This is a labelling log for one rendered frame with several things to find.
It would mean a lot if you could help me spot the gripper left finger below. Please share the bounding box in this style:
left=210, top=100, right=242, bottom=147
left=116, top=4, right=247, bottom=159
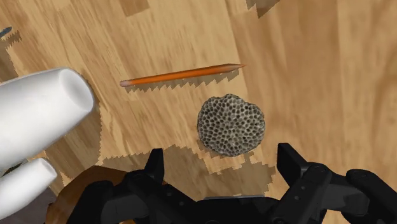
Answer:
left=66, top=148, right=200, bottom=224

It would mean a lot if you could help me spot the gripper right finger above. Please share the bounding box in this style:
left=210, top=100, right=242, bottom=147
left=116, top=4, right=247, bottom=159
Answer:
left=268, top=143, right=397, bottom=224

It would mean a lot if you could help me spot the brown round object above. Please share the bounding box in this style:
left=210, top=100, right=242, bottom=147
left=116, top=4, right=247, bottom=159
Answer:
left=45, top=165, right=135, bottom=224

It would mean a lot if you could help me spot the grey honeycomb round coral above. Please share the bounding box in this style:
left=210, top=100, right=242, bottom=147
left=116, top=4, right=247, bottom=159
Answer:
left=197, top=94, right=266, bottom=157

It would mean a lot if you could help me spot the small white cylinder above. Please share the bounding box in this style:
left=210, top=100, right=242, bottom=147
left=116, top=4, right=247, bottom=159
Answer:
left=0, top=157, right=59, bottom=220

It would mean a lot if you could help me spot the orange pencil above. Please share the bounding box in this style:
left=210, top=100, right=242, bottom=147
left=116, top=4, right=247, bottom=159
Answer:
left=119, top=63, right=246, bottom=87

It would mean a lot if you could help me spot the large white cylinder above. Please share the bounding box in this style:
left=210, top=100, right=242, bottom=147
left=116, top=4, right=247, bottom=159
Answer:
left=0, top=67, right=95, bottom=175

